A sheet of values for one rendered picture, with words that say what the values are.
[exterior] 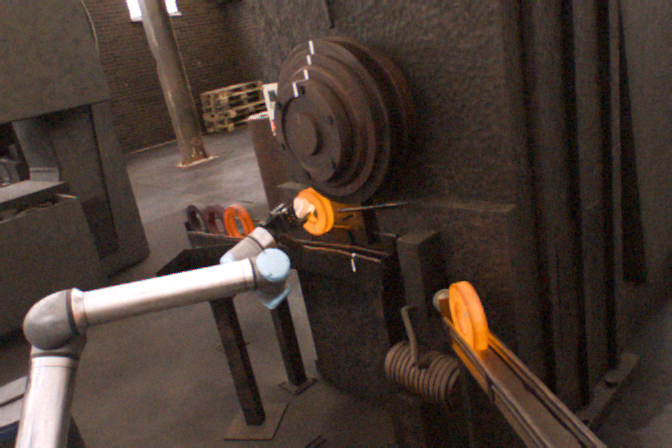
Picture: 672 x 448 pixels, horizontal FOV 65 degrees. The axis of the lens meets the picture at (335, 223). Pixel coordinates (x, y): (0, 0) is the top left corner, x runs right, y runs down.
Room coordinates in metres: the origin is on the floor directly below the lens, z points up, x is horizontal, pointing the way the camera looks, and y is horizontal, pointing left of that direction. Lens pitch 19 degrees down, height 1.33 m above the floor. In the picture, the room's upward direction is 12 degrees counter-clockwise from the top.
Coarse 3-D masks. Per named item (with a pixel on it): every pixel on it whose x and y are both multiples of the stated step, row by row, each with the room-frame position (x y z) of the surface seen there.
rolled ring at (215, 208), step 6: (216, 204) 2.21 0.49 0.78; (210, 210) 2.22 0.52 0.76; (216, 210) 2.18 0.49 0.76; (222, 210) 2.17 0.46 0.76; (210, 216) 2.26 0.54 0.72; (222, 216) 2.15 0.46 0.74; (210, 222) 2.26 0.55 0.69; (222, 222) 2.16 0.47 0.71; (210, 228) 2.26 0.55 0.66; (216, 228) 2.27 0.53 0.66; (222, 234) 2.24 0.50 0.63; (228, 234) 2.15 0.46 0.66
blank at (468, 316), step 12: (456, 288) 1.03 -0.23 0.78; (468, 288) 1.01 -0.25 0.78; (456, 300) 1.04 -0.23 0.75; (468, 300) 0.98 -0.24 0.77; (456, 312) 1.06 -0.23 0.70; (468, 312) 0.97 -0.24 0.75; (480, 312) 0.96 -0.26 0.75; (456, 324) 1.06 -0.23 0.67; (468, 324) 0.97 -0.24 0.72; (480, 324) 0.95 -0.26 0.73; (468, 336) 0.98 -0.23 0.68; (480, 336) 0.95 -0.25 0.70; (480, 348) 0.96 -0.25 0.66
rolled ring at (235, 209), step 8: (232, 208) 2.05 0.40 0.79; (240, 208) 2.04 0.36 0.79; (224, 216) 2.12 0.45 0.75; (232, 216) 2.11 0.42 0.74; (240, 216) 2.02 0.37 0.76; (248, 216) 2.02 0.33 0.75; (232, 224) 2.12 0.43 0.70; (248, 224) 2.00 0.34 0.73; (232, 232) 2.11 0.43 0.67; (248, 232) 1.99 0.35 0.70
